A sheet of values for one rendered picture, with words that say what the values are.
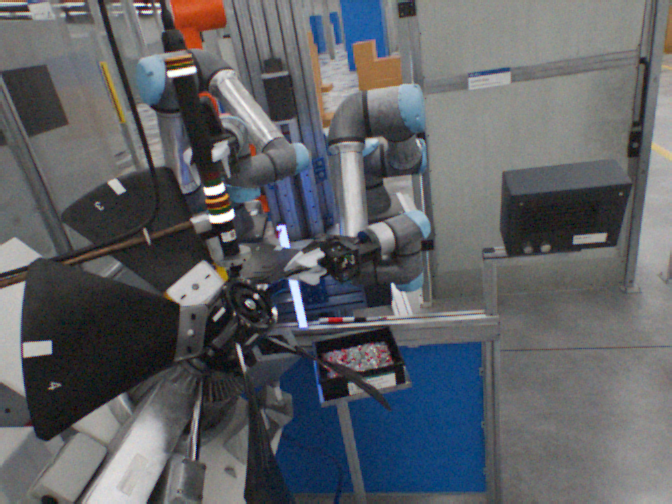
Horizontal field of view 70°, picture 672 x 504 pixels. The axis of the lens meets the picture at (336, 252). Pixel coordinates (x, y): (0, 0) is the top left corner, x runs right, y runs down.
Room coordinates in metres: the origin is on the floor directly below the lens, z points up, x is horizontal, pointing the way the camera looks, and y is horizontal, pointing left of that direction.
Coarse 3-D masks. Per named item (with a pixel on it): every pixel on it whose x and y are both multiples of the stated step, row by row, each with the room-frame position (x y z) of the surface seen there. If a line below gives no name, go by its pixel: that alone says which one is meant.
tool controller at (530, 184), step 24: (528, 168) 1.11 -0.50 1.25; (552, 168) 1.09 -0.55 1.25; (576, 168) 1.06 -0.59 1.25; (600, 168) 1.05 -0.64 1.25; (504, 192) 1.09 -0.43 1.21; (528, 192) 1.02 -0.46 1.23; (552, 192) 1.00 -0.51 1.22; (576, 192) 1.00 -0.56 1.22; (600, 192) 0.98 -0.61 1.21; (624, 192) 0.98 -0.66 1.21; (504, 216) 1.09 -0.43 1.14; (528, 216) 1.02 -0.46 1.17; (552, 216) 1.02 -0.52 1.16; (576, 216) 1.01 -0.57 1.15; (600, 216) 1.00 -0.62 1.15; (504, 240) 1.10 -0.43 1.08; (528, 240) 1.04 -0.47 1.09; (552, 240) 1.03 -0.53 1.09; (576, 240) 1.02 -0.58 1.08; (600, 240) 1.02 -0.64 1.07
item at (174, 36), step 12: (168, 12) 0.84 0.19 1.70; (168, 24) 0.84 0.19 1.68; (168, 36) 0.83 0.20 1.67; (180, 36) 0.84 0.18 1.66; (168, 48) 0.83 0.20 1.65; (180, 48) 0.83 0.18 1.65; (216, 228) 0.83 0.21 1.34; (228, 228) 0.83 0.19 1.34; (228, 240) 0.83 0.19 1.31; (228, 252) 0.83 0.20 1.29; (240, 264) 0.84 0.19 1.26
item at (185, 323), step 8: (184, 312) 0.68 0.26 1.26; (192, 312) 0.69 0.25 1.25; (200, 312) 0.70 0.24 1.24; (184, 320) 0.68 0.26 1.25; (192, 320) 0.69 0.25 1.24; (200, 320) 0.70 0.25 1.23; (184, 328) 0.68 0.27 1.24; (192, 328) 0.69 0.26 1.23; (200, 328) 0.70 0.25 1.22; (184, 336) 0.67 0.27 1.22; (200, 336) 0.70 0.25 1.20; (184, 344) 0.67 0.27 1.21; (192, 344) 0.68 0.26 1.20; (200, 344) 0.69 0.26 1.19; (176, 352) 0.66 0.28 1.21; (184, 352) 0.67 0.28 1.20; (192, 352) 0.68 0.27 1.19; (200, 352) 0.69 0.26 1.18; (176, 360) 0.65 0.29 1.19
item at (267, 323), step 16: (224, 288) 0.73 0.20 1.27; (240, 288) 0.77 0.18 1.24; (256, 288) 0.79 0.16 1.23; (208, 304) 0.74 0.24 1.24; (224, 304) 0.70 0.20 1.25; (240, 304) 0.72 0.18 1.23; (256, 304) 0.76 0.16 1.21; (272, 304) 0.77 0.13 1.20; (208, 320) 0.71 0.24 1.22; (224, 320) 0.69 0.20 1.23; (240, 320) 0.69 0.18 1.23; (256, 320) 0.72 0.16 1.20; (272, 320) 0.73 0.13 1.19; (208, 336) 0.70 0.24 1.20; (224, 336) 0.69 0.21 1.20; (240, 336) 0.69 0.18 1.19; (208, 352) 0.71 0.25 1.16; (224, 352) 0.71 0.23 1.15; (208, 368) 0.69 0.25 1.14; (224, 368) 0.70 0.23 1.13
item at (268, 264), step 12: (252, 252) 1.05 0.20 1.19; (264, 252) 1.05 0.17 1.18; (276, 252) 1.05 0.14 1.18; (288, 252) 1.05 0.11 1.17; (252, 264) 0.98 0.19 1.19; (264, 264) 0.97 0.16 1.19; (276, 264) 0.96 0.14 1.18; (228, 276) 0.95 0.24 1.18; (252, 276) 0.91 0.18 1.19; (264, 276) 0.90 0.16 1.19; (276, 276) 0.90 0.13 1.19
